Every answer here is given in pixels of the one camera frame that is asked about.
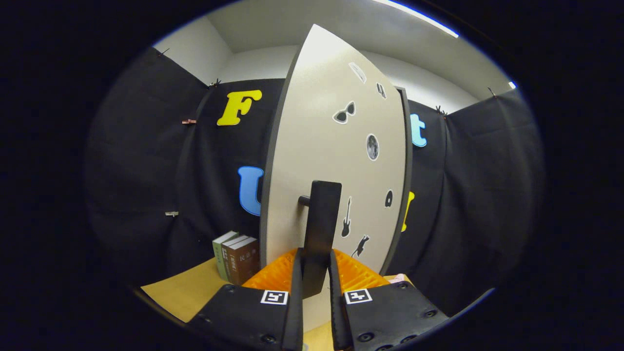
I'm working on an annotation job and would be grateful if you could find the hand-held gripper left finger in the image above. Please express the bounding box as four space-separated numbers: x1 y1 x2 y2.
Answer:
188 248 305 351

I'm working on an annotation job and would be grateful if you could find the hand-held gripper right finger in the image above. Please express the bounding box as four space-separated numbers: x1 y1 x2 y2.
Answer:
328 248 449 351

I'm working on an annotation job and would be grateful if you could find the black door handle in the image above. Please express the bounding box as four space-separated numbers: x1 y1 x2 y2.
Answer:
298 180 343 299

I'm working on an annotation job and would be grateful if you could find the green spine book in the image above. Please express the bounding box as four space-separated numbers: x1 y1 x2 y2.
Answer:
213 231 240 282

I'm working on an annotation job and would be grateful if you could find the dark grey cabinet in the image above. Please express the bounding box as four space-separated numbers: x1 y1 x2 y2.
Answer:
380 86 414 276

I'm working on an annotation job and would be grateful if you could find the black backdrop cloth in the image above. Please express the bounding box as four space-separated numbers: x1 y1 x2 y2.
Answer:
85 46 545 317

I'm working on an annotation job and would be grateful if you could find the long ceiling light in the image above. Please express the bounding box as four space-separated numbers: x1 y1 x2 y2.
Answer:
375 0 459 39

